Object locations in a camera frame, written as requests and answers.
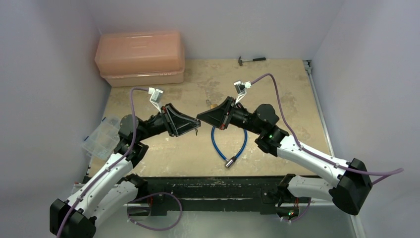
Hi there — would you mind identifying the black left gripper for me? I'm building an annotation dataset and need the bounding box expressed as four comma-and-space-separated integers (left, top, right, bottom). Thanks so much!
137, 103, 200, 142

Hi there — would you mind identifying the brass padlock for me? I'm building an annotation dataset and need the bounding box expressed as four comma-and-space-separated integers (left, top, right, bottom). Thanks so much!
206, 100, 218, 109

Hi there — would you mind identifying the blue cable lock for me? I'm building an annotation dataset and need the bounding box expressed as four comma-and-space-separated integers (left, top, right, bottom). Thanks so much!
210, 127, 248, 169

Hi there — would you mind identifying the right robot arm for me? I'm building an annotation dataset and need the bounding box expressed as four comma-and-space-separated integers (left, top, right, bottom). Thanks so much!
197, 97, 373, 215

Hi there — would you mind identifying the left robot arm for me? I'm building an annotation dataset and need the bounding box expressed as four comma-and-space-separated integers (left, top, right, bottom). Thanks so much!
50, 104, 201, 238

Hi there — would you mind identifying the clear plastic screw organizer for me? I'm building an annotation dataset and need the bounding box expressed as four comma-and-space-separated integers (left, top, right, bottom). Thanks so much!
82, 116, 120, 161

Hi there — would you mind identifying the pink plastic toolbox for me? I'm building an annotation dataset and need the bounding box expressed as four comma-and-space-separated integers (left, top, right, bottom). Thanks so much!
95, 31, 185, 87

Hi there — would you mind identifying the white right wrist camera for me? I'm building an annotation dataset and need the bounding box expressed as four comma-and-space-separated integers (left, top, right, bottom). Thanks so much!
233, 80, 252, 104

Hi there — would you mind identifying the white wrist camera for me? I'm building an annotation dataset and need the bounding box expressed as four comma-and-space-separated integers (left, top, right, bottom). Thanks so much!
233, 80, 252, 104
148, 87, 163, 113

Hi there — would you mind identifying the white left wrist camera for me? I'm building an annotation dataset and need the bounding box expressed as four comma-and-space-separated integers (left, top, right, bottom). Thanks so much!
148, 87, 163, 113

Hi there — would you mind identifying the small black-handled hammer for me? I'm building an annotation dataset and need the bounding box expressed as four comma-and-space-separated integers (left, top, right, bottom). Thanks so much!
238, 56, 266, 66

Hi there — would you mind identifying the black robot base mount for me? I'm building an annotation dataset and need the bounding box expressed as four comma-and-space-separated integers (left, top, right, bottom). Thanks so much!
113, 174, 315, 218

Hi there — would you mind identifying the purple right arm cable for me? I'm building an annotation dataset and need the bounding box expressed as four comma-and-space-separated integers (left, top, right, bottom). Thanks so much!
251, 73, 404, 224

